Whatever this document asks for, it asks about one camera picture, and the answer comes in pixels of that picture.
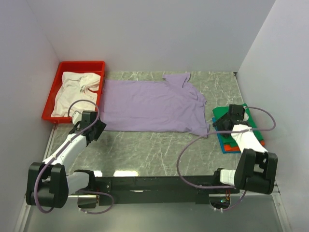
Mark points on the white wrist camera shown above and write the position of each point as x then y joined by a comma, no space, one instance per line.
246,116
76,117

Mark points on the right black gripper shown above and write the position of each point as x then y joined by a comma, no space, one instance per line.
218,123

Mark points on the white crumpled t shirt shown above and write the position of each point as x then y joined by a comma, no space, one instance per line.
76,93

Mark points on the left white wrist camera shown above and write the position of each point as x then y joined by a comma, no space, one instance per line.
76,117

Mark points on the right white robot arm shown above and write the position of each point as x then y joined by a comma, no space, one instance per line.
256,170

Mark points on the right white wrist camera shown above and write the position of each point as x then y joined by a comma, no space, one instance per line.
246,116

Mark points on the red plastic bin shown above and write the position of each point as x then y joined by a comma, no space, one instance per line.
97,67

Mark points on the lavender t shirt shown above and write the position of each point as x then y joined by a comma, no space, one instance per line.
171,105

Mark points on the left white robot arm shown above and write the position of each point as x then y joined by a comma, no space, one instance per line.
87,182

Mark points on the aluminium frame rail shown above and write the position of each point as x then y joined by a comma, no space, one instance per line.
21,212

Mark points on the black base beam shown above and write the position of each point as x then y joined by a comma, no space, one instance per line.
154,189

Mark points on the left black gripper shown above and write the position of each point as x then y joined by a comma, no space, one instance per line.
101,126

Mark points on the orange t shirt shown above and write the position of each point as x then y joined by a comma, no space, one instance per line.
228,147

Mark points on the green t shirt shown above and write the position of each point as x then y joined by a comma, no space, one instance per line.
220,111

